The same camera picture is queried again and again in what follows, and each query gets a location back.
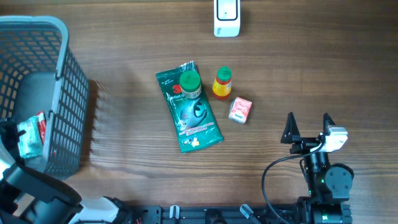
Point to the grey plastic shopping basket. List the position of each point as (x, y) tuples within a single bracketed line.
[(40, 73)]

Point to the green 3M gloves packet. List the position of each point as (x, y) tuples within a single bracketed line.
[(195, 125)]

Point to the light green tissue packet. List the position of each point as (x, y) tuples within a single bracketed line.
[(30, 143)]

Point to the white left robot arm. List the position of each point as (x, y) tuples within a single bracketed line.
[(29, 196)]

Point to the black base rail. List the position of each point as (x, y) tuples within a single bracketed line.
[(202, 214)]

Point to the white barcode scanner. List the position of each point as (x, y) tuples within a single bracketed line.
[(227, 18)]

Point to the red yellow sauce bottle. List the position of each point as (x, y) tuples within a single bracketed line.
[(222, 83)]

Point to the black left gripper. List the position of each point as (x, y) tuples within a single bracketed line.
[(11, 126)]

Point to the small red sachet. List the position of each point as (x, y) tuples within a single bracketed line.
[(42, 125)]

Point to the small red white box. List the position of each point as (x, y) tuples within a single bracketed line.
[(239, 110)]

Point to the green lid jar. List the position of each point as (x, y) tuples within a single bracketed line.
[(190, 83)]

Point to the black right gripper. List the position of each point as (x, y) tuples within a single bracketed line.
[(291, 135)]

